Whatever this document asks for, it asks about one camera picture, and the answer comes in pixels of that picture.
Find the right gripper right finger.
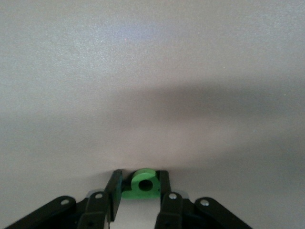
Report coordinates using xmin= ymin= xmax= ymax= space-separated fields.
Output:
xmin=154 ymin=170 xmax=196 ymax=229

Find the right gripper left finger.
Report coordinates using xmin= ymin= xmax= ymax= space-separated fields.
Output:
xmin=77 ymin=169 xmax=123 ymax=229

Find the green foam letter b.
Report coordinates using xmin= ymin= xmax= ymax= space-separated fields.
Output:
xmin=121 ymin=168 xmax=161 ymax=200

